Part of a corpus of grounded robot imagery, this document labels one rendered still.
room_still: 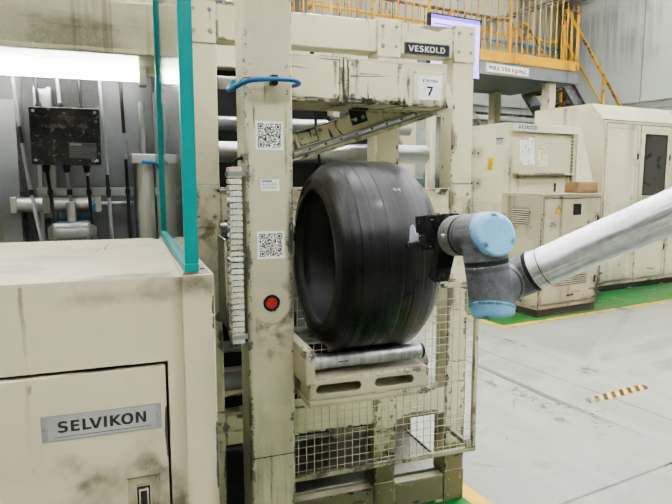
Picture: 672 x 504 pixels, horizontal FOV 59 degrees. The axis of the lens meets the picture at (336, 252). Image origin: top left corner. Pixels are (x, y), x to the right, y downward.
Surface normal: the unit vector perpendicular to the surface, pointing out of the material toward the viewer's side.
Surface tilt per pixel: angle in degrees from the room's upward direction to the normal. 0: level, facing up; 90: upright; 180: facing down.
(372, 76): 90
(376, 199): 52
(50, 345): 90
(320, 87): 90
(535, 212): 90
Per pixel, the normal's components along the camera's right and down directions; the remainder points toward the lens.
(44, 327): 0.34, 0.11
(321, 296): 0.26, -0.52
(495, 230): 0.32, -0.10
